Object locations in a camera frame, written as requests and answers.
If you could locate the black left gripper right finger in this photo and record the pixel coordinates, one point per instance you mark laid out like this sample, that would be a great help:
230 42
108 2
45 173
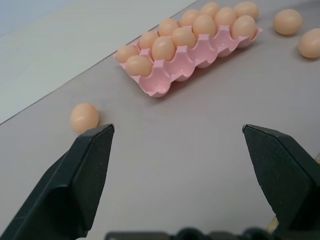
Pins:
282 175

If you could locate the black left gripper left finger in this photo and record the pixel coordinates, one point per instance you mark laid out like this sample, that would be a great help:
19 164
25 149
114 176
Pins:
72 180

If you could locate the pink plastic egg tray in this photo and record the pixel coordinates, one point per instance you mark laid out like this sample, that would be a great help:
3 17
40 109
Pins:
190 60

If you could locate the beige egg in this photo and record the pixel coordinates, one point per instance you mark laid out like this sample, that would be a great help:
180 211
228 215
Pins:
84 117
247 9
168 26
210 9
244 27
189 17
183 36
287 21
163 48
139 65
204 24
126 53
310 43
225 16
148 39

